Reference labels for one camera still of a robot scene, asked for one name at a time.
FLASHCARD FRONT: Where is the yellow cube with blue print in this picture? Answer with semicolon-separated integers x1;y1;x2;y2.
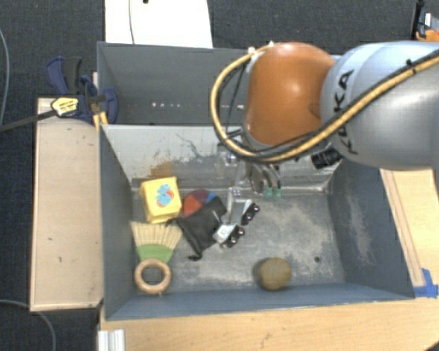
138;176;183;225

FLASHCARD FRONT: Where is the grey metal bin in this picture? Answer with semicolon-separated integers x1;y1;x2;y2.
96;41;416;322

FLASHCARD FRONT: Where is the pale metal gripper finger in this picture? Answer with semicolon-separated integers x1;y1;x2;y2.
225;186;244;227

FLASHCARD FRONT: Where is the pale wood board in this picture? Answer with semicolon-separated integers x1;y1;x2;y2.
29;97;105;312

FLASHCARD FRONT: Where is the black cylinder on white bracket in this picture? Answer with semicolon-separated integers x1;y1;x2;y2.
309;147;344;171

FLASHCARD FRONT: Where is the black cloth pouch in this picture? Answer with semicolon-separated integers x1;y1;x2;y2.
175;199;228;262

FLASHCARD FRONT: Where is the brown ball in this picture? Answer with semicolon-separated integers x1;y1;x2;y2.
256;257;293;292

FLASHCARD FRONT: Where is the white toy roller skate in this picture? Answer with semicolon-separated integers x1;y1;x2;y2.
239;199;261;227
212;222;247;249

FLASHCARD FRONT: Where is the straw brush with wooden ring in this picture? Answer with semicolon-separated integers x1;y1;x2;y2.
129;220;184;296

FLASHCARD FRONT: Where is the multicolour ball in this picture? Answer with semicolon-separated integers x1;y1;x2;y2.
182;189;219;219

